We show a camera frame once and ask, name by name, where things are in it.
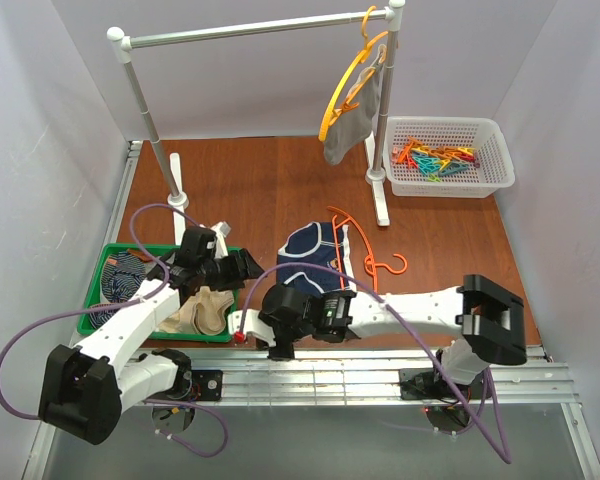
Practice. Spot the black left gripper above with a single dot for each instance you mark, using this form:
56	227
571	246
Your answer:
236	267

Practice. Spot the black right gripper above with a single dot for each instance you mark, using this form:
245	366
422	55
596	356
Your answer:
279	342

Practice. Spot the navy blue underwear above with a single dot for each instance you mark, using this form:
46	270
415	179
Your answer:
317	244

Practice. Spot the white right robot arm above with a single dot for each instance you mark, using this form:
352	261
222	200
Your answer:
485	320

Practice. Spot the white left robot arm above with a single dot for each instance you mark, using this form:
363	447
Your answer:
88	387

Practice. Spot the beige underwear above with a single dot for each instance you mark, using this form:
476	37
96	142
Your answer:
203	313

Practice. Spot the striped blue underwear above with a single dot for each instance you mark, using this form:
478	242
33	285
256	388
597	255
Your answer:
120	277

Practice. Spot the grey hanging underwear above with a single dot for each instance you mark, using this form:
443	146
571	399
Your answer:
353	121

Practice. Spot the green plastic tray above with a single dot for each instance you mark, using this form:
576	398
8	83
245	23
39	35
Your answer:
222	338

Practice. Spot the white clothes rack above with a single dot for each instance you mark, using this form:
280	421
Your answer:
376	24

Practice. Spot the white plastic basket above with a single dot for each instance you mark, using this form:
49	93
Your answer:
416	147

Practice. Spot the teal clothespin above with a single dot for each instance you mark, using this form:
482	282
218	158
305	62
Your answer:
453	168

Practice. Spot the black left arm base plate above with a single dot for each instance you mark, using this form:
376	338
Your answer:
203	385

